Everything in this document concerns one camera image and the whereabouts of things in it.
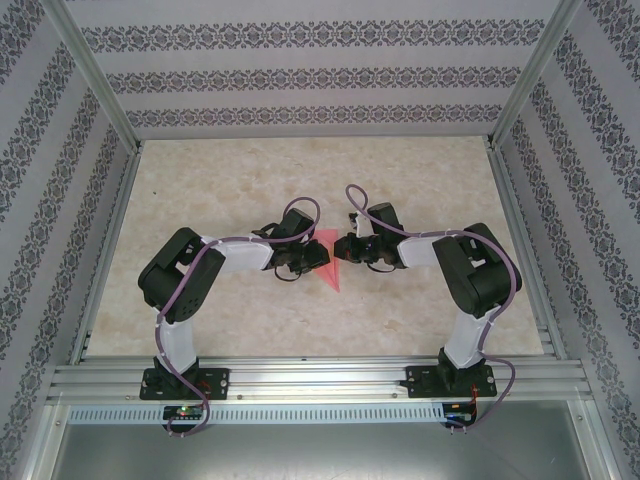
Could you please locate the pink paper sheet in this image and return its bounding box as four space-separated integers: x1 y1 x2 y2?
312 228 344 294

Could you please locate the grey metal sheet panel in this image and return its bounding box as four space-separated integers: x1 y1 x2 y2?
42 399 611 480

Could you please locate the long aluminium mounting rail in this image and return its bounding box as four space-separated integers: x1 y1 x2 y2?
47 355 594 402

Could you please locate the aluminium side rail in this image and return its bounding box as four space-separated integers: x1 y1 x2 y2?
487 142 569 359
67 142 146 365

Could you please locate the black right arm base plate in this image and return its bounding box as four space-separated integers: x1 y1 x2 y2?
405 364 499 400

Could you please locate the slotted grey cable duct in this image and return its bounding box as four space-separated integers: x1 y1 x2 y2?
67 403 447 425

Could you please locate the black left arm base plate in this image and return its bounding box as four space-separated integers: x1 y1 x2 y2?
138 367 231 402

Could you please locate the aluminium frame post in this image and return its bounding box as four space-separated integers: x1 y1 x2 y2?
487 0 585 151
42 0 142 151

